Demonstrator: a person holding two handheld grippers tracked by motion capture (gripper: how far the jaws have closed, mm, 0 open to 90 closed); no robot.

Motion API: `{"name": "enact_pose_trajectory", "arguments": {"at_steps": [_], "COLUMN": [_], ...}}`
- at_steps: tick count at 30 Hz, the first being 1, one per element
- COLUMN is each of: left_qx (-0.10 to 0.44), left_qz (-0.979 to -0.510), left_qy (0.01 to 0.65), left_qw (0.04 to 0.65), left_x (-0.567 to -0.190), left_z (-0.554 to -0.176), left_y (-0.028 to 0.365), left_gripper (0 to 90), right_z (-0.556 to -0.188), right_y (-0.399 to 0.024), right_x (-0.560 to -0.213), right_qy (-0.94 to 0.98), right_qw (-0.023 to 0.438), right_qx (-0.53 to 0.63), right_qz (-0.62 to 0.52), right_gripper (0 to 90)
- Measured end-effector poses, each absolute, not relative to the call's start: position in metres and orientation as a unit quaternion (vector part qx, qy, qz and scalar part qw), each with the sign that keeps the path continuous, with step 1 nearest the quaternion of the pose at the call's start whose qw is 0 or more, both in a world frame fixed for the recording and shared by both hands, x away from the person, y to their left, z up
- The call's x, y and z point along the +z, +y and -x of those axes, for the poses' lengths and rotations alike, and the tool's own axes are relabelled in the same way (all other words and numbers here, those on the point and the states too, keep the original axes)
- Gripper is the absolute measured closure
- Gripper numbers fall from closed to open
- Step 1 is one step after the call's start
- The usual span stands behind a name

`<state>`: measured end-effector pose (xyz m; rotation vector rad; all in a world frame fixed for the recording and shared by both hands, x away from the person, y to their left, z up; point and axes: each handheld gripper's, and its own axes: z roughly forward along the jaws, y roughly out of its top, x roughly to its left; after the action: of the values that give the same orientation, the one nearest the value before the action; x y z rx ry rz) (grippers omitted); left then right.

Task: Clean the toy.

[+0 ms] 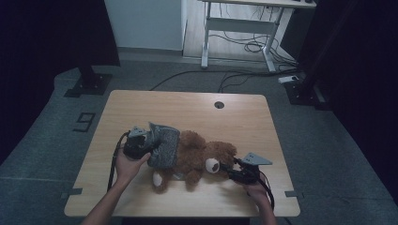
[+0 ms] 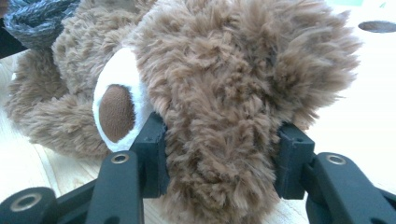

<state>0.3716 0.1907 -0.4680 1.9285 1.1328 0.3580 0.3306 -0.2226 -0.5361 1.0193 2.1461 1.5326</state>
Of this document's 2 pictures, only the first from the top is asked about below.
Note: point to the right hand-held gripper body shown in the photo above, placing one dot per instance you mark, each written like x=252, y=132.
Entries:
x=248, y=170

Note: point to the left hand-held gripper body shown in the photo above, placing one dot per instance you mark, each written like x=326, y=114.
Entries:
x=136, y=146

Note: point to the grey knitted doll sweater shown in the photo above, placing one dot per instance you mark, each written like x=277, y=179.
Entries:
x=164, y=146

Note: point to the brown teddy bear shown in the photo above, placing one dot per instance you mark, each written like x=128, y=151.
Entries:
x=200, y=156

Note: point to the person's right hand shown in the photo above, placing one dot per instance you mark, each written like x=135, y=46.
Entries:
x=255, y=190

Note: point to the person's left hand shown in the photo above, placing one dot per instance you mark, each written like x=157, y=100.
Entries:
x=130, y=168

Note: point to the grey tape strip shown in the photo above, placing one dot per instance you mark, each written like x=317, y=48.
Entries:
x=292, y=193
x=73, y=192

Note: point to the black tape floor mark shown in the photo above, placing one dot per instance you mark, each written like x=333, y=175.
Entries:
x=84, y=122

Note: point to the white power strip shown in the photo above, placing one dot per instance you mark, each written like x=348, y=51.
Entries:
x=288, y=79

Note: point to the dark curtain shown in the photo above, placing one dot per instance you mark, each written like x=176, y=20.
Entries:
x=47, y=47
x=359, y=78

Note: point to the black stand base plate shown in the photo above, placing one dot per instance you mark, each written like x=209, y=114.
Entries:
x=90, y=83
x=302, y=93

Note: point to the white metal desk frame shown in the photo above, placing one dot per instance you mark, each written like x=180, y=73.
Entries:
x=241, y=26

